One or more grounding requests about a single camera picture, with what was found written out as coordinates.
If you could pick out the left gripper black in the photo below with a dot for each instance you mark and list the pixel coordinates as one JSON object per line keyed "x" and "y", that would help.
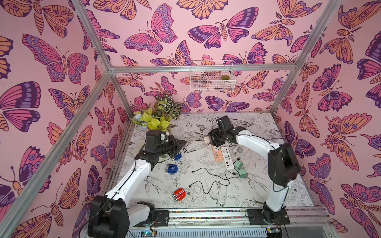
{"x": 176, "y": 146}

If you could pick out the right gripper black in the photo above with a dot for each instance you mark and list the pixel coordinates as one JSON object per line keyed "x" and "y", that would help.
{"x": 214, "y": 138}

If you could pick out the pink USB charger adapter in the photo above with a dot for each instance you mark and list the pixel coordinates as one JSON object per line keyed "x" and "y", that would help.
{"x": 207, "y": 140}

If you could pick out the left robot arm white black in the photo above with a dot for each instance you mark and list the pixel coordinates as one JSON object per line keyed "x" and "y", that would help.
{"x": 109, "y": 215}

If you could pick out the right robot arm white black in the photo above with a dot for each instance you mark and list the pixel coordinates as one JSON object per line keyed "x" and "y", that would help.
{"x": 282, "y": 165}

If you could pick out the orange power strip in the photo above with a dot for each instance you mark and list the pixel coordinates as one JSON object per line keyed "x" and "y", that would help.
{"x": 218, "y": 156}

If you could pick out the white power strip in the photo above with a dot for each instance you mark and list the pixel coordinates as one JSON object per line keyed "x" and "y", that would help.
{"x": 227, "y": 158}

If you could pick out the amber glass vase with plants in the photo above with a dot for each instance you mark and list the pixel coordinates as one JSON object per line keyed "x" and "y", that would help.
{"x": 158, "y": 116}

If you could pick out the green charger adapter lower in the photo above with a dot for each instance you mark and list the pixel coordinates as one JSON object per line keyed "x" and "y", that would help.
{"x": 242, "y": 173}

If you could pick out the small green succulent plant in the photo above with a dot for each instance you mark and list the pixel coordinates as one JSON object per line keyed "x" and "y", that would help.
{"x": 225, "y": 77}

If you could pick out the white wire wall basket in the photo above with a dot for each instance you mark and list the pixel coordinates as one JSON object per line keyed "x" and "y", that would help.
{"x": 206, "y": 78}

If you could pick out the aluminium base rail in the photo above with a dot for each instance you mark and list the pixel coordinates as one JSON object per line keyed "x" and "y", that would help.
{"x": 307, "y": 222}

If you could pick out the aluminium cage frame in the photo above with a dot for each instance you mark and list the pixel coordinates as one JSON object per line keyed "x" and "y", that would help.
{"x": 23, "y": 202}

